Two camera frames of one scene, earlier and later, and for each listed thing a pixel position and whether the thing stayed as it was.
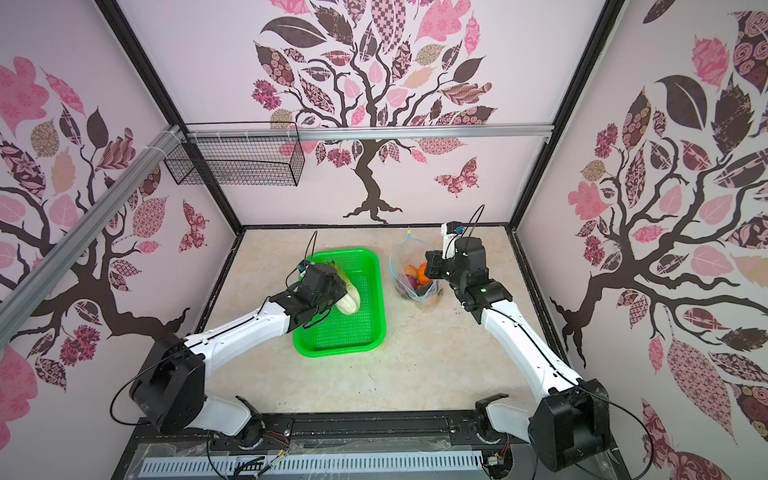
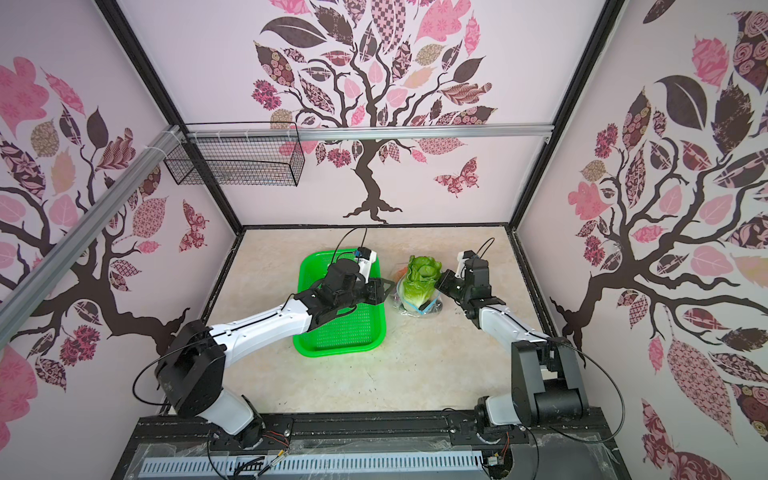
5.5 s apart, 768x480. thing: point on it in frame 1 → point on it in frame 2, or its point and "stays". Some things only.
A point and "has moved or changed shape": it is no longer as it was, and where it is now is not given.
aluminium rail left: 18,298 stays
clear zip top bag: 411,282 has moved or changed shape
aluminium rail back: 364,132 stays
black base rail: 506,459 stays
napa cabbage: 349,304 has moved or changed shape
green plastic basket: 338,333 stays
